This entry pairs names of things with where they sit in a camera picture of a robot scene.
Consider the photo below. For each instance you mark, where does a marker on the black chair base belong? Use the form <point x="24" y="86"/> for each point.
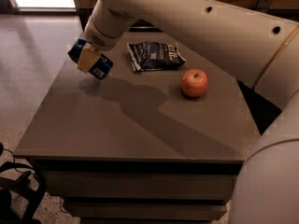
<point x="20" y="186"/>

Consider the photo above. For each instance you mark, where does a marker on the blue chip bag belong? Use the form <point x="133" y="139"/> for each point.
<point x="152" y="56"/>

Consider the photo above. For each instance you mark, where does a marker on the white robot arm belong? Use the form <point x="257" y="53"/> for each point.
<point x="256" y="48"/>

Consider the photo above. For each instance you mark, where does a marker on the grey drawer cabinet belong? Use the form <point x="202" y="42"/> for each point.
<point x="139" y="123"/>

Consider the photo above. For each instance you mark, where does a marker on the lower grey drawer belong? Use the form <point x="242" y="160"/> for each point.
<point x="146" y="211"/>

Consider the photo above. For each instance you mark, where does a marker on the blue pepsi can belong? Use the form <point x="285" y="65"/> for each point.
<point x="89" y="60"/>

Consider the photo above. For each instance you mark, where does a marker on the red apple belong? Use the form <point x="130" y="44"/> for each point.
<point x="194" y="83"/>

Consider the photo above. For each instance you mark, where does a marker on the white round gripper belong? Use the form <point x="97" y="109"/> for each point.
<point x="100" y="38"/>

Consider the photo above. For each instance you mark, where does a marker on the upper grey drawer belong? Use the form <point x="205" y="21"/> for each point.
<point x="140" y="186"/>

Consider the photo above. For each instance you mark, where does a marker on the grey drawer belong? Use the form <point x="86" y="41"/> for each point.
<point x="140" y="186"/>
<point x="146" y="211"/>

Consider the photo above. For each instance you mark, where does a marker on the right metal bracket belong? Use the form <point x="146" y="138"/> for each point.
<point x="263" y="5"/>

